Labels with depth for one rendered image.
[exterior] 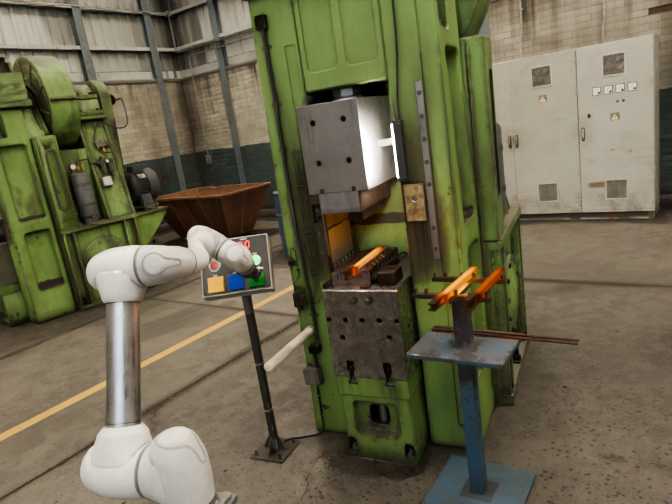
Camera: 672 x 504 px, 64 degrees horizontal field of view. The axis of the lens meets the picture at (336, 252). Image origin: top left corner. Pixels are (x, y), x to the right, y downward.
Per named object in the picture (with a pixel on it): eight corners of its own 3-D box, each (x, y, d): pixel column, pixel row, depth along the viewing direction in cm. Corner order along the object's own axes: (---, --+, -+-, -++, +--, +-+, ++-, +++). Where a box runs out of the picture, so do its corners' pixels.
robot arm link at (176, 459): (202, 517, 153) (186, 449, 148) (145, 516, 157) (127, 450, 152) (224, 480, 168) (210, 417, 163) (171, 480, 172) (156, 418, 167)
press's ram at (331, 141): (386, 188, 237) (374, 94, 227) (309, 195, 253) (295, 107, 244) (413, 174, 273) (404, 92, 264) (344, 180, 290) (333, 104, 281)
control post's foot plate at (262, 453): (283, 464, 282) (280, 449, 280) (247, 459, 291) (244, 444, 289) (302, 440, 301) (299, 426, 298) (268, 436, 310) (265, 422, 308)
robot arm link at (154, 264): (195, 241, 177) (158, 245, 180) (166, 240, 159) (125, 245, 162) (199, 281, 177) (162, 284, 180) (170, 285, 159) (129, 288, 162)
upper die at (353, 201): (361, 211, 245) (358, 190, 242) (321, 214, 253) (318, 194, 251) (390, 194, 281) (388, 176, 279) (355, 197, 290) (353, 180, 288)
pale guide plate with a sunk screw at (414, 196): (426, 220, 246) (422, 183, 242) (407, 221, 250) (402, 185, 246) (427, 219, 248) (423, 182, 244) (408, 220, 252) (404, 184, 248)
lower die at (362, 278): (371, 286, 253) (368, 268, 251) (332, 286, 262) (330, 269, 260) (399, 260, 289) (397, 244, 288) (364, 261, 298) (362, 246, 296)
